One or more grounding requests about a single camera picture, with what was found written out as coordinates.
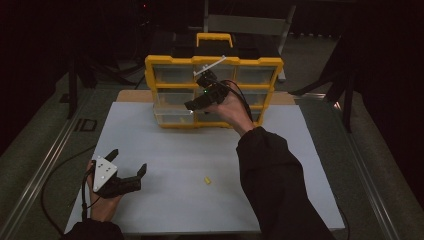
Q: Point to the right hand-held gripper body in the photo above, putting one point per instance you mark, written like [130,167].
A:
[215,93]

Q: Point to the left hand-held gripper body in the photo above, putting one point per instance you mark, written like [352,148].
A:
[105,173]

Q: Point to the clear plastic drawer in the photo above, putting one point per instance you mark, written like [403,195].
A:
[173,115]

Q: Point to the yellow drawer organizer cabinet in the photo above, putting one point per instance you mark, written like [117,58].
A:
[173,60]

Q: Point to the small yellow plug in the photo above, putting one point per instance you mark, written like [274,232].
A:
[207,180]

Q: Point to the person's right hand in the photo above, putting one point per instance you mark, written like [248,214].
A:
[235,115]

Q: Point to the person's left hand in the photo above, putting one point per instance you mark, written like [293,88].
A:
[103,208]

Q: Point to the black metal stand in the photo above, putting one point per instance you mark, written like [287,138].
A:
[348,106]
[72,93]

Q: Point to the aluminium floor rail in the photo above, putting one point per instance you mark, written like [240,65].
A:
[40,173]
[366,176]

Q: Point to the grey metal frame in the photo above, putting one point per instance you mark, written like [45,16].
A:
[246,25]

